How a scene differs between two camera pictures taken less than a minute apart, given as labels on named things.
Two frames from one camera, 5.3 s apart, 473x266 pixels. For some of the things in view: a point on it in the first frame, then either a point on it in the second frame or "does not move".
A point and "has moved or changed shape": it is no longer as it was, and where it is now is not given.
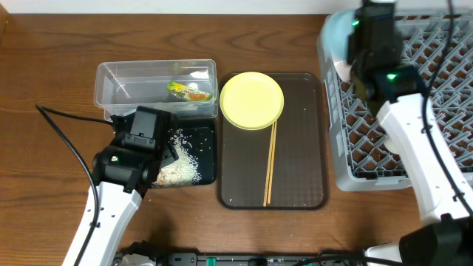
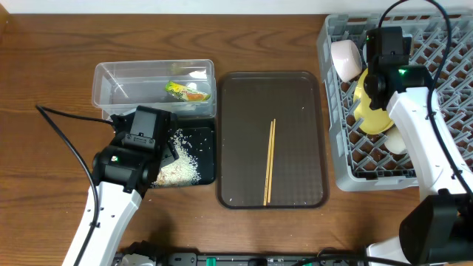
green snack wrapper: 189,93 does not move
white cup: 395,143 does not move
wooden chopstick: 269,167 does not move
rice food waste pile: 183,171 does not move
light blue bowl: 333,35 has moved or changed shape
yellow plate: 251,100 -> 375,120
